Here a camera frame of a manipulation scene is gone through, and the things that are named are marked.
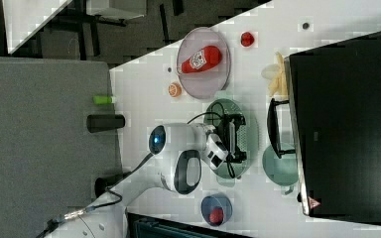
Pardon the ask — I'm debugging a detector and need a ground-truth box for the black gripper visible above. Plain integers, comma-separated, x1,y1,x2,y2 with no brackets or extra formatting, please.
223,114,247,163

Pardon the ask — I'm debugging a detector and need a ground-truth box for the green plastic strainer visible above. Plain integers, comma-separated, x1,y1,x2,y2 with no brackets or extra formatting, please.
203,92,259,187

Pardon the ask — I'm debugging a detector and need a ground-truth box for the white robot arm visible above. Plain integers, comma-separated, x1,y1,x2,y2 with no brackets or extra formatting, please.
44,112,247,238

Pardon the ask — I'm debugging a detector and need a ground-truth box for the grey round plate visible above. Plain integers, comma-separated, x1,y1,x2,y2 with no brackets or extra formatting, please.
177,28,231,99

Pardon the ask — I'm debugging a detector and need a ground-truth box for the orange slice toy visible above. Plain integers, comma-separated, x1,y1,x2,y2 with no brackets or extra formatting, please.
168,82,182,97

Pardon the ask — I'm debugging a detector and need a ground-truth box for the green plastic mug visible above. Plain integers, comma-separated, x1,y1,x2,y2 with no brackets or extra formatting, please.
262,143,299,195

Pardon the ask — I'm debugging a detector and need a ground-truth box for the peeled banana toy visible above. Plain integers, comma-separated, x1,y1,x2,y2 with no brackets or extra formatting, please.
261,52,289,98

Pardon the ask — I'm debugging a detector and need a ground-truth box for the blue bowl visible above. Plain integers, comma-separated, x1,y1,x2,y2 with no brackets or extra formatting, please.
200,193,233,226

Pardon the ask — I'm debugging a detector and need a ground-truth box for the red ketchup bottle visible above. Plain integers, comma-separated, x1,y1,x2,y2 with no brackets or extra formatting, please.
178,46,222,74

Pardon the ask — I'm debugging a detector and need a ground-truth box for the red ball toy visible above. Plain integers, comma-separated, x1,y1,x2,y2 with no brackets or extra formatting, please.
208,207,224,225

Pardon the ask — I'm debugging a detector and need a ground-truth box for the red strawberry toy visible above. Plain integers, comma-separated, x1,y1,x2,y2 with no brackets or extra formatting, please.
240,32,254,48

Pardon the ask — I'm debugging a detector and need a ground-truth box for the black toaster oven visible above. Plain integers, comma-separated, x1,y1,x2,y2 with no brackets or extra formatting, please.
267,31,381,225

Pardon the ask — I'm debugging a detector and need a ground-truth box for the green plastic object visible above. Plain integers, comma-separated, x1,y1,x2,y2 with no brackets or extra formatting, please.
92,95,115,105

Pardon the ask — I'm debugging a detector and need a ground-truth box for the grey partition panel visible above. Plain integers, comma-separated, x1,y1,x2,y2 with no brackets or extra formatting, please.
0,58,120,238

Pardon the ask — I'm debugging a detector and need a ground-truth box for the white side table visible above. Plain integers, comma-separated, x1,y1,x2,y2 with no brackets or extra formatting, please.
1,0,72,55

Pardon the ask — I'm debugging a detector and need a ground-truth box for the black cylinder post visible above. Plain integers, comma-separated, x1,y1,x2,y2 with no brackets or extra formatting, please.
94,172,130,197
86,114,126,133

